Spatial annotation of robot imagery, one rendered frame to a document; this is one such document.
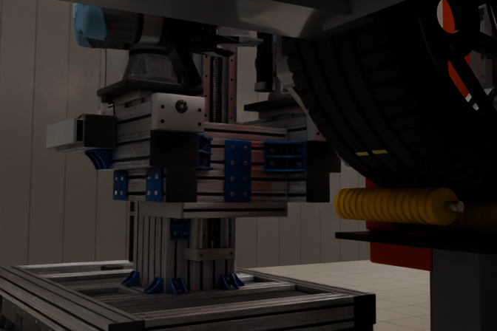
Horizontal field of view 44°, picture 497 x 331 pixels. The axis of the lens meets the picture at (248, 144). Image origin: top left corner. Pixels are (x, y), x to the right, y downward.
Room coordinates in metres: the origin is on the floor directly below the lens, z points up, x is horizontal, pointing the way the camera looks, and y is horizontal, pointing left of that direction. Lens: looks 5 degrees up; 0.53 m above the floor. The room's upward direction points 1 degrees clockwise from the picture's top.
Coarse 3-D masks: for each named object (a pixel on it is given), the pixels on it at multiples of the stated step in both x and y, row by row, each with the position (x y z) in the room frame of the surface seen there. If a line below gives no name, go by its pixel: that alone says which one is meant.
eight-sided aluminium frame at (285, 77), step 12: (480, 12) 1.31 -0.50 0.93; (480, 24) 1.32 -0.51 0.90; (492, 36) 1.28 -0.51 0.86; (276, 60) 1.08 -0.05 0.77; (480, 60) 1.32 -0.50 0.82; (492, 60) 1.28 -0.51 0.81; (288, 72) 1.05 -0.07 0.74; (480, 72) 1.32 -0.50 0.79; (492, 72) 1.28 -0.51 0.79; (288, 84) 1.08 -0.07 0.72; (492, 84) 1.28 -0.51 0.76; (468, 96) 1.32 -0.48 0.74; (492, 96) 1.27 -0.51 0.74
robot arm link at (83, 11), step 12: (84, 12) 1.09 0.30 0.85; (96, 12) 1.09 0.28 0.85; (108, 12) 1.10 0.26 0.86; (120, 12) 1.11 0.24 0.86; (84, 24) 1.10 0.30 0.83; (96, 24) 1.10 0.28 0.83; (108, 24) 1.11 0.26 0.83; (120, 24) 1.12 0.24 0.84; (132, 24) 1.13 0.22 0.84; (84, 36) 1.13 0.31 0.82; (96, 36) 1.12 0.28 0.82; (108, 36) 1.13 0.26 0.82; (120, 36) 1.13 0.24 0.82; (132, 36) 1.14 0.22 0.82
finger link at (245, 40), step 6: (222, 30) 1.21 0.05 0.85; (228, 30) 1.21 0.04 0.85; (234, 30) 1.21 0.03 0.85; (240, 30) 1.22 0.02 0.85; (246, 30) 1.22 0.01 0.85; (240, 36) 1.21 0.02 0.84; (246, 36) 1.21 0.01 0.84; (240, 42) 1.21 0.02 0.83; (246, 42) 1.21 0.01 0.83; (252, 42) 1.22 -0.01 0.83; (258, 42) 1.22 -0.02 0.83
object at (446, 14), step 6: (444, 0) 1.71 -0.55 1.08; (444, 6) 1.71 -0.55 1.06; (444, 12) 1.71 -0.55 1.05; (450, 12) 1.69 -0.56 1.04; (444, 18) 1.71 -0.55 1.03; (450, 18) 1.69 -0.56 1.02; (444, 24) 1.71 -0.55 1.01; (450, 24) 1.69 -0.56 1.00; (450, 30) 1.69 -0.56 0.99; (468, 54) 1.64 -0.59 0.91; (468, 60) 1.64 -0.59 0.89; (450, 66) 1.69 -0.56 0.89; (450, 72) 1.69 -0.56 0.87; (456, 72) 1.68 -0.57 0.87; (456, 78) 1.68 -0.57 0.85; (456, 84) 1.68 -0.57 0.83; (462, 84) 1.66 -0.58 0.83; (462, 90) 1.66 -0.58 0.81
